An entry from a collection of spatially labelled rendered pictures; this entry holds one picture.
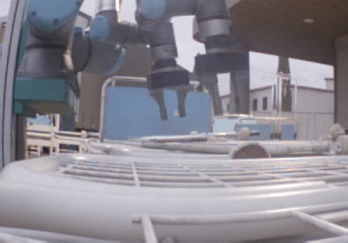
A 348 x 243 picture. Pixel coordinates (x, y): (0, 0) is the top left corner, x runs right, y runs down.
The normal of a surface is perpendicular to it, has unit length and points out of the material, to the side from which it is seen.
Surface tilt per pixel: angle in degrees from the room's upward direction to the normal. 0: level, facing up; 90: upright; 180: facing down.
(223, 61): 90
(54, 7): 95
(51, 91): 90
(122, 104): 90
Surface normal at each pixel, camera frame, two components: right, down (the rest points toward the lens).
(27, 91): 0.14, -0.07
